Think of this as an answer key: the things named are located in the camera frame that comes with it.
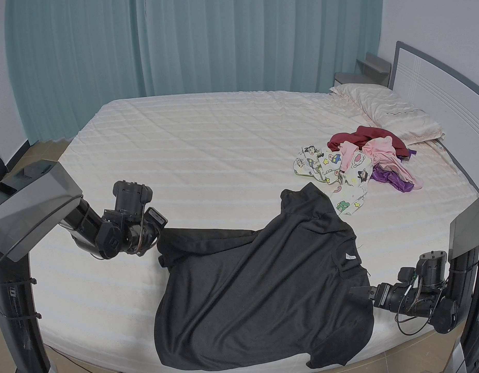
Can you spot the grey bedside table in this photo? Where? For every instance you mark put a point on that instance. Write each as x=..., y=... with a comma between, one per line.
x=352, y=78

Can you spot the white printed pyjamas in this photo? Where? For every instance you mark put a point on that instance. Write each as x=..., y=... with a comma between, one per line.
x=356, y=177

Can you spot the black T-shirt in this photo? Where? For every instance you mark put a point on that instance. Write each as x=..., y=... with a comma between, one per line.
x=262, y=286

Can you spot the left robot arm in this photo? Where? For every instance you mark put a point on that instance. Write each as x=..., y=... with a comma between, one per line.
x=37, y=204

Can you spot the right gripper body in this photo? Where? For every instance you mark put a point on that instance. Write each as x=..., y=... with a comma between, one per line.
x=390, y=297

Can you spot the blue-green curtain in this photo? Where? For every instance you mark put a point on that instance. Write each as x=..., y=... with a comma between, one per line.
x=68, y=53
x=262, y=33

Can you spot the pink garment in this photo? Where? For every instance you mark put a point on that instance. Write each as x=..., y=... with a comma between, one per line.
x=383, y=150

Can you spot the bed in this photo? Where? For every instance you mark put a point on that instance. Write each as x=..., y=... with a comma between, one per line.
x=204, y=150

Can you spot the cream pillow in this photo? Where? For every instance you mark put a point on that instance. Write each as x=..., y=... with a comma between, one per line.
x=387, y=111

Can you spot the dark red garment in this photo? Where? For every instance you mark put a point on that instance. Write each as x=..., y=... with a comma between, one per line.
x=373, y=132

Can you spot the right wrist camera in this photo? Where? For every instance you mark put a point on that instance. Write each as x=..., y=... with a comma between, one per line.
x=405, y=275

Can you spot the purple satin garment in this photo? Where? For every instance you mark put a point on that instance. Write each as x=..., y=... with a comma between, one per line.
x=394, y=181

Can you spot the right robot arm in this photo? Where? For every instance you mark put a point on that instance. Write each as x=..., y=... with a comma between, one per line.
x=431, y=266

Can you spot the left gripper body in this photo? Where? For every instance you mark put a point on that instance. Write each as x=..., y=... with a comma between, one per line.
x=156, y=218

